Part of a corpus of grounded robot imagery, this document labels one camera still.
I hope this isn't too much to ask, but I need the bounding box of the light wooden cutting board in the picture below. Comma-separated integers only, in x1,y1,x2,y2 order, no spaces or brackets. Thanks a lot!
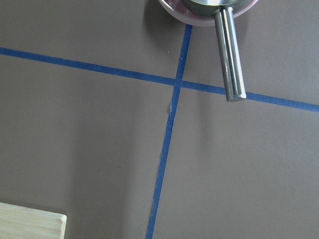
0,203,67,239

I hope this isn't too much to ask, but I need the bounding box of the steel scoop with handle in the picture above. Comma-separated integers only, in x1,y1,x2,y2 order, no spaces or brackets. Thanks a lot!
183,0,247,103

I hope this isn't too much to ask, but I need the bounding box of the pink bowl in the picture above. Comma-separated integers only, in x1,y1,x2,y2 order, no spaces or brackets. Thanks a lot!
159,0,257,27

